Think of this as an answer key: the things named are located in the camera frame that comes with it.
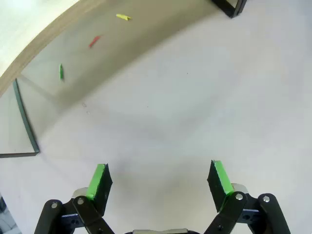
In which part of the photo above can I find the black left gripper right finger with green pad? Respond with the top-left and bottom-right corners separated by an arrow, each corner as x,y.
203,159 -> 292,234

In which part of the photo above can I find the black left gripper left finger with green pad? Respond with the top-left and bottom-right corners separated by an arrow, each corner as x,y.
34,162 -> 117,234

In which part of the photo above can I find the red pin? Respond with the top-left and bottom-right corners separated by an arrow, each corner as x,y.
88,35 -> 102,48

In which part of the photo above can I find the long wooden shelf board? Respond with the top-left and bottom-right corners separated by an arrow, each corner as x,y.
0,0 -> 137,98

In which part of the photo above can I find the wooden two-tier shelf, black frame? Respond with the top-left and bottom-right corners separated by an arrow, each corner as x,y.
0,0 -> 247,158

